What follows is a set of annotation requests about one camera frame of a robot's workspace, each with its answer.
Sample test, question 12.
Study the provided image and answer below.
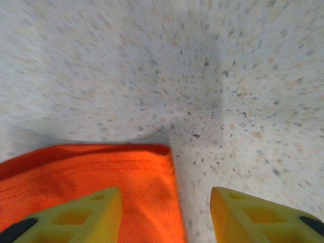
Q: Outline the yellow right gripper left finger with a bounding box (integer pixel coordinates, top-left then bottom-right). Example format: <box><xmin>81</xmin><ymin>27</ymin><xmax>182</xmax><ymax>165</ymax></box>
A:
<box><xmin>0</xmin><ymin>187</ymin><xmax>123</xmax><ymax>243</ymax></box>

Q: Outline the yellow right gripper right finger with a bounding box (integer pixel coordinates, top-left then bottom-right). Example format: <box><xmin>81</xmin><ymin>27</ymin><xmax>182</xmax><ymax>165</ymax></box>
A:
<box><xmin>210</xmin><ymin>186</ymin><xmax>324</xmax><ymax>243</ymax></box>

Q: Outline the orange t-shirt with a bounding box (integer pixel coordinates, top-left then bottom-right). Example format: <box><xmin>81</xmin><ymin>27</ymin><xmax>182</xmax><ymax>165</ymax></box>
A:
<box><xmin>0</xmin><ymin>143</ymin><xmax>188</xmax><ymax>243</ymax></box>

